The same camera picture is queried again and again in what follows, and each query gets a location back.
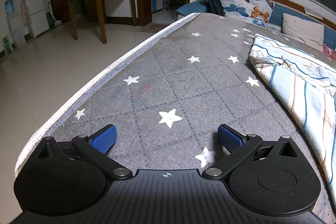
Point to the blue upholstered wooden bench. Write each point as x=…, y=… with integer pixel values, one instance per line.
x=189, y=7

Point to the white refrigerator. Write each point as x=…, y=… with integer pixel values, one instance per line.
x=35, y=8

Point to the broom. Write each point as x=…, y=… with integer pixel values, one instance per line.
x=53, y=18

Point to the grey doormat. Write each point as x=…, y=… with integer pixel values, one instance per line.
x=149, y=28

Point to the green box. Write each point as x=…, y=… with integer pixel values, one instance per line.
x=8, y=45

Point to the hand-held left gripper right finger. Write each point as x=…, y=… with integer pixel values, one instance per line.
x=229, y=138

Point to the flat book on windowsill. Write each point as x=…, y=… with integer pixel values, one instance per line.
x=313, y=12

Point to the black backpack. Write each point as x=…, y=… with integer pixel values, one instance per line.
x=214, y=3

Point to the pink cloth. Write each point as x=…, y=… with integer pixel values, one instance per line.
x=329, y=50

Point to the beige pillow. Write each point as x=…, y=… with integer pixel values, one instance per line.
x=302, y=27

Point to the large butterfly print pillow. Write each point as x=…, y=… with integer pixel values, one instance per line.
x=244, y=3

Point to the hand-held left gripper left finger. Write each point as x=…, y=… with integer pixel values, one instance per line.
x=103, y=138

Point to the grey star print mattress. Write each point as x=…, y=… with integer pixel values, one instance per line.
x=170, y=77

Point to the white water dispenser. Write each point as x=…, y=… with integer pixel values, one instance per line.
x=15, y=29

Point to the blue white striped garment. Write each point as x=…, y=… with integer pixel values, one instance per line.
x=302, y=82

